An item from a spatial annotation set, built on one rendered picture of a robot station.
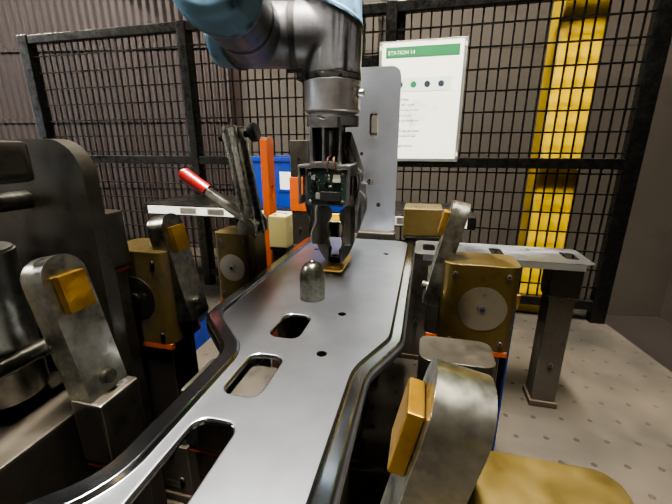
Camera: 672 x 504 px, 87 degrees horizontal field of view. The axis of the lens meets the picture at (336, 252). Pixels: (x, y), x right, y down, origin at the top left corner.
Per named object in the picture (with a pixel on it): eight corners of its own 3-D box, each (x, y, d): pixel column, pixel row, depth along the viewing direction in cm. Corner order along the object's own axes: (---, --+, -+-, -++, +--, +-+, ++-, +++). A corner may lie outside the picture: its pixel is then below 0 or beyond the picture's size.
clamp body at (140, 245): (196, 511, 50) (158, 254, 39) (130, 493, 52) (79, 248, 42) (221, 471, 56) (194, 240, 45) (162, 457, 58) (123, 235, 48)
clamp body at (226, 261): (263, 422, 66) (250, 235, 56) (215, 413, 68) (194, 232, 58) (277, 399, 72) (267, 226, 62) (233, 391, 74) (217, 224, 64)
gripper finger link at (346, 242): (332, 271, 52) (328, 208, 49) (341, 259, 57) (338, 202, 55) (353, 272, 51) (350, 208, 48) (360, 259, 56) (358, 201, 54)
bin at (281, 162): (348, 212, 88) (348, 157, 84) (246, 204, 100) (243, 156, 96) (369, 202, 102) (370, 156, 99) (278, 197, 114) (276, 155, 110)
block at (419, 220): (430, 361, 84) (443, 209, 73) (395, 357, 85) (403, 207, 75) (429, 344, 91) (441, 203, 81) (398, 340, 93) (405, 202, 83)
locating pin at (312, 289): (321, 315, 44) (320, 264, 42) (296, 312, 45) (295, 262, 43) (328, 304, 47) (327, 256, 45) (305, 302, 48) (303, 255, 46)
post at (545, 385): (556, 409, 68) (586, 267, 60) (528, 405, 70) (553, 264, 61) (548, 392, 73) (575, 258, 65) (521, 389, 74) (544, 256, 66)
